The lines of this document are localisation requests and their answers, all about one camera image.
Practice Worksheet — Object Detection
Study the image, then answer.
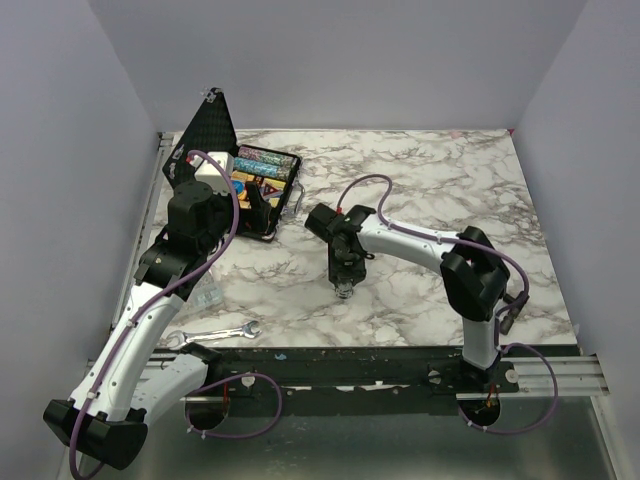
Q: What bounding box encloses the aluminium extrusion rail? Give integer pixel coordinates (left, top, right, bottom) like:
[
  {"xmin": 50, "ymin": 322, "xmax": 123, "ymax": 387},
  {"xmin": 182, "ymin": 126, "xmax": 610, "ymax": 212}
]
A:
[{"xmin": 512, "ymin": 356, "xmax": 610, "ymax": 398}]

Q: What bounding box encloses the clear plastic screw box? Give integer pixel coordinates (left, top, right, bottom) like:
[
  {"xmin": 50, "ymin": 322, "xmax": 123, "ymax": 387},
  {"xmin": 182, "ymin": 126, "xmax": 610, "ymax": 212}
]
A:
[{"xmin": 189, "ymin": 271, "xmax": 223, "ymax": 309}]

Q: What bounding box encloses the black poker set case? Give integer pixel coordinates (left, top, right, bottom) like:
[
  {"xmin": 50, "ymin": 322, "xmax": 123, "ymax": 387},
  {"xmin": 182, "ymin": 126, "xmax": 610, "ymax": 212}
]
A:
[{"xmin": 162, "ymin": 88, "xmax": 302, "ymax": 242}]

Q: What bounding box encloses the black T-handle tool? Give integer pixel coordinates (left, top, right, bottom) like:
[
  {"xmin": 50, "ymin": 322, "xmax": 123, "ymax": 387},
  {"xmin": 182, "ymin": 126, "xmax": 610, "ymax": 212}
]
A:
[{"xmin": 499, "ymin": 291, "xmax": 529, "ymax": 335}]

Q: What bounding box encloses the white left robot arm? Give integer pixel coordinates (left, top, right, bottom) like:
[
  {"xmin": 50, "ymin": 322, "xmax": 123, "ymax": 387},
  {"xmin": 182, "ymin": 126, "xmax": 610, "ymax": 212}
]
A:
[{"xmin": 43, "ymin": 180, "xmax": 240, "ymax": 479}]

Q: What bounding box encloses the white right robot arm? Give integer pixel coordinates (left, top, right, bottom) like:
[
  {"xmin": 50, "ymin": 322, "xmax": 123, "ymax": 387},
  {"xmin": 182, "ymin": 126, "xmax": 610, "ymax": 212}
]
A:
[{"xmin": 305, "ymin": 203, "xmax": 510, "ymax": 392}]

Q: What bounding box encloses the blue white poker chip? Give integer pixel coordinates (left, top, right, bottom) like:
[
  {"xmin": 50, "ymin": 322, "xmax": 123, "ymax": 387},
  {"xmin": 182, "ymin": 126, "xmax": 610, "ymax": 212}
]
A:
[{"xmin": 335, "ymin": 283, "xmax": 353, "ymax": 299}]

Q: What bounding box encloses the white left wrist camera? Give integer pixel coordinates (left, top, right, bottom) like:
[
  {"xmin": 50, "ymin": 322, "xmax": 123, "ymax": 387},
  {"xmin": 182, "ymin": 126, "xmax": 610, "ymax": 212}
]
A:
[{"xmin": 190, "ymin": 151, "xmax": 234, "ymax": 195}]

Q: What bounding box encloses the black mounting base plate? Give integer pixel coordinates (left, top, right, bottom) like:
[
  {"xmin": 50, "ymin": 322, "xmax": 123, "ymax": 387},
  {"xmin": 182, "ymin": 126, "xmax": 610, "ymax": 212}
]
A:
[{"xmin": 190, "ymin": 346, "xmax": 519, "ymax": 417}]

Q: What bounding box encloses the red triangular dealer button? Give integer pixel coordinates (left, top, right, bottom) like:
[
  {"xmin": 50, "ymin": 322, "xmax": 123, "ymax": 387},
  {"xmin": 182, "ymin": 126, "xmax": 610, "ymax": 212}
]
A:
[{"xmin": 261, "ymin": 183, "xmax": 283, "ymax": 206}]

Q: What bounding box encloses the silver combination wrench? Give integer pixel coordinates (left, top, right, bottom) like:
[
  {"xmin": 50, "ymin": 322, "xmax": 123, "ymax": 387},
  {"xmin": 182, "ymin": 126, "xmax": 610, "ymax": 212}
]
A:
[{"xmin": 160, "ymin": 320, "xmax": 262, "ymax": 350}]

